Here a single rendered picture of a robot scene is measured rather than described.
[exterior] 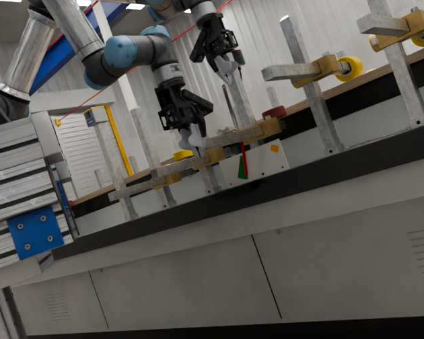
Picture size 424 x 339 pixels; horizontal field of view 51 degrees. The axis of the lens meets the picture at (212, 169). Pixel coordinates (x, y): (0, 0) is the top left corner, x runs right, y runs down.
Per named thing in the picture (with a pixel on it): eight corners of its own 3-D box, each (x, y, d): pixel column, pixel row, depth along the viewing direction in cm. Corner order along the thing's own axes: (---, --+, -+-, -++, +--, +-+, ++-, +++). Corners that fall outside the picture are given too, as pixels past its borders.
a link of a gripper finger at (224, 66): (234, 78, 133) (223, 50, 133) (221, 87, 137) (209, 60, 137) (240, 77, 135) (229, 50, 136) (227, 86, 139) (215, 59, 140)
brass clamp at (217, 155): (217, 161, 155) (212, 148, 155) (190, 171, 164) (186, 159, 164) (227, 158, 159) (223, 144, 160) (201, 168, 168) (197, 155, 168)
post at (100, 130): (130, 220, 193) (97, 122, 194) (124, 222, 196) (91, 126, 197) (138, 216, 196) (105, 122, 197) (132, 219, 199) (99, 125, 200)
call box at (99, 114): (96, 124, 192) (91, 107, 192) (88, 129, 197) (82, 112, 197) (109, 122, 197) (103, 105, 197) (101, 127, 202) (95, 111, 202)
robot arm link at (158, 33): (130, 37, 118) (154, 36, 124) (144, 75, 118) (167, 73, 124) (147, 22, 113) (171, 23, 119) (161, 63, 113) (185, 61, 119)
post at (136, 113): (173, 218, 176) (134, 105, 177) (168, 220, 179) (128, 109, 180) (180, 216, 179) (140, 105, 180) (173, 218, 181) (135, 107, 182)
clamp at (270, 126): (273, 133, 139) (268, 118, 139) (241, 146, 148) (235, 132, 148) (282, 131, 143) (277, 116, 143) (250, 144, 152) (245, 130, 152)
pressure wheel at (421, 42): (422, 12, 125) (403, 37, 129) (446, 27, 122) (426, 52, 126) (427, 13, 129) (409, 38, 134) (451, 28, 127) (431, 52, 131)
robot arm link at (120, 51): (101, 79, 112) (135, 76, 120) (125, 60, 105) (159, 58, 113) (91, 50, 113) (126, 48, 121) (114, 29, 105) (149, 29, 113)
